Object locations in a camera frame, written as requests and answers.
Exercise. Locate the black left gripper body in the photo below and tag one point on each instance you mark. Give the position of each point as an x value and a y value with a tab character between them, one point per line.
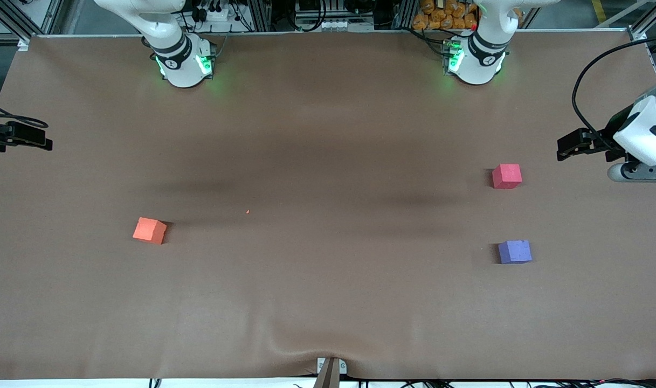
609	135

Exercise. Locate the orange foam block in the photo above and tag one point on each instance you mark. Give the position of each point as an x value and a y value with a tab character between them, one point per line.
149	230

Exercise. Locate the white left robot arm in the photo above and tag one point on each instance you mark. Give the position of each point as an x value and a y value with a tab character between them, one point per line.
481	62

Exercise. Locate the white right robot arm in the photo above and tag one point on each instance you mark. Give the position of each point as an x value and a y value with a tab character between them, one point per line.
183	67

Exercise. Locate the red foam block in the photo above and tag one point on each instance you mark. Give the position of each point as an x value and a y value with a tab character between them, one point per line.
506	176

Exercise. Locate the blue foam block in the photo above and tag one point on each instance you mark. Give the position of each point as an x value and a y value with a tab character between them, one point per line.
515	251

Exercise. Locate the pile of orange toys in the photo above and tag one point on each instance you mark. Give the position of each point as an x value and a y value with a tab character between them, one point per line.
446	15

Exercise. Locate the white power strip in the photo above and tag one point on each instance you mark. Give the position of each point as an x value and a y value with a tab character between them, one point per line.
215	13

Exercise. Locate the brown table mat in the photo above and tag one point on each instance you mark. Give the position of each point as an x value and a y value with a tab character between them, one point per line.
317	269

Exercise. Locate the aluminium frame profile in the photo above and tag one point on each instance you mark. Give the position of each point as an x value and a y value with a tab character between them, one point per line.
648	21
12	19

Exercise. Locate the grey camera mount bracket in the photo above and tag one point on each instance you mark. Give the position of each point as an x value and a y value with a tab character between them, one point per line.
330	371

